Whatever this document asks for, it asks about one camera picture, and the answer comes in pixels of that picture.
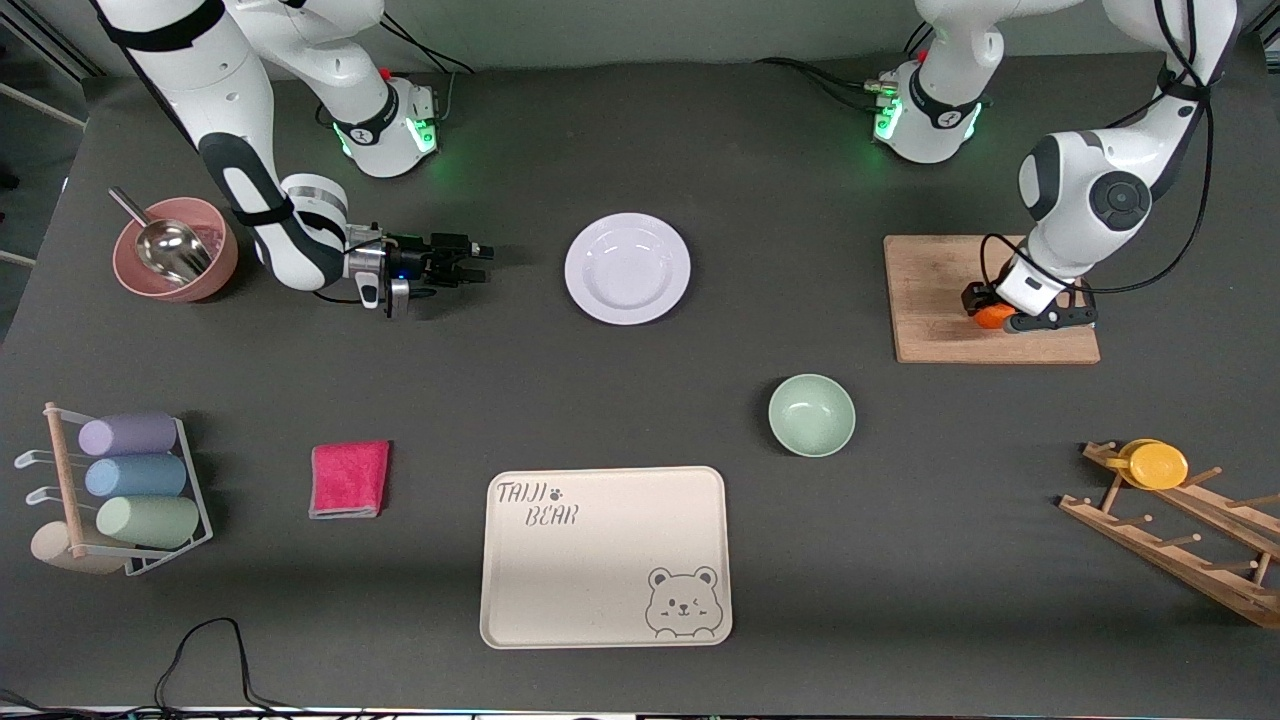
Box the metal scoop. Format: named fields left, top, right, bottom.
left=108, top=187, right=214, bottom=286

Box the blue cup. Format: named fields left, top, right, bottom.
left=84, top=455, right=189, bottom=499

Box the white wire cup rack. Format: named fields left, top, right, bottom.
left=14, top=402, right=214, bottom=578

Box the light green bowl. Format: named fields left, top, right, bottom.
left=768, top=374, right=857, bottom=459

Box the black floor cable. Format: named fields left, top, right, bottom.
left=0, top=617, right=401, bottom=720

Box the wooden mug rack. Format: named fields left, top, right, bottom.
left=1058, top=440, right=1280, bottom=631

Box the bamboo cutting board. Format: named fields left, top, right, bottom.
left=883, top=235, right=1101, bottom=365

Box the black arm base cable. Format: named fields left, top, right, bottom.
left=375, top=15, right=473, bottom=126
left=755, top=55, right=891, bottom=111

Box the cream bear print tray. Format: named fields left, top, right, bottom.
left=479, top=466, right=734, bottom=651

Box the purple cup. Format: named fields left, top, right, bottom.
left=78, top=413, right=179, bottom=458

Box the black right arm base cable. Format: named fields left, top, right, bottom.
left=375, top=15, right=473, bottom=126

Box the pink bowl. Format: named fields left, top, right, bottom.
left=112, top=197, right=239, bottom=303

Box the white plate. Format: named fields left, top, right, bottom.
left=564, top=212, right=692, bottom=326

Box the yellow mug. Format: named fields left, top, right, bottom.
left=1105, top=438, right=1190, bottom=491

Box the beige cup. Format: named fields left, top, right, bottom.
left=30, top=520, right=126, bottom=576

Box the green cup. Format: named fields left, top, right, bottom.
left=96, top=496, right=201, bottom=550

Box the black left arm base cable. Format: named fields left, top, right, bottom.
left=755, top=55, right=891, bottom=111

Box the pink cloth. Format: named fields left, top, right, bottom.
left=308, top=440, right=392, bottom=520

